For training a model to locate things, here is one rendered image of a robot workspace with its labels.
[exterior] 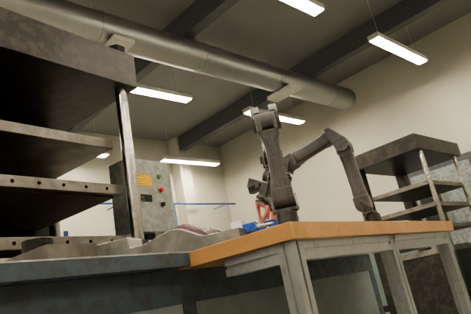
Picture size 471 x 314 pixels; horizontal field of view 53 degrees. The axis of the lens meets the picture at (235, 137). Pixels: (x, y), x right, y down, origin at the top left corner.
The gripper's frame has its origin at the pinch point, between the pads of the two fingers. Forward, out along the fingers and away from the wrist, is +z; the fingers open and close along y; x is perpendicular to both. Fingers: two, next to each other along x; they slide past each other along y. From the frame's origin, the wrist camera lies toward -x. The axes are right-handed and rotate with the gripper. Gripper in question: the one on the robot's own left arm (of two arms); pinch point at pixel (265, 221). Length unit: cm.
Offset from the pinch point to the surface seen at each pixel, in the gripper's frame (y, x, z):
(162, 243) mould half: 42.4, -7.0, 10.4
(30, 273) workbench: 97, 16, 9
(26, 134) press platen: 47, -100, -10
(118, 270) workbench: 77, 16, 10
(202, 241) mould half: 38.2, 5.3, 6.1
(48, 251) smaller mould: 81, -6, 12
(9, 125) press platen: 54, -101, -12
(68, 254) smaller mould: 76, -5, 13
